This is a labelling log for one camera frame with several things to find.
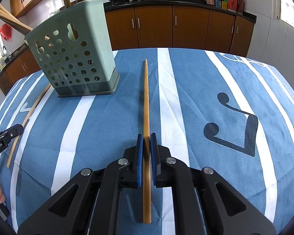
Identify chopstick in holder leaning left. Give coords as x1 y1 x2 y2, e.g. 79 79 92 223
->
0 4 33 35

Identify green perforated utensil holder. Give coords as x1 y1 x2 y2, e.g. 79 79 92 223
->
25 0 120 97

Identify brown lower kitchen cabinets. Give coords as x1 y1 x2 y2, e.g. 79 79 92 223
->
0 0 257 94

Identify bamboo chopstick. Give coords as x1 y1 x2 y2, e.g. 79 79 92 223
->
6 83 51 168
143 59 152 224

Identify blue white striped tablecloth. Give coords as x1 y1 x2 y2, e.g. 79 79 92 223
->
0 48 294 232

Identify red plastic bag on wall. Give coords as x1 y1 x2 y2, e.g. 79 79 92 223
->
0 23 12 41

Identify right window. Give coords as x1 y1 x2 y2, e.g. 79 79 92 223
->
278 0 294 28

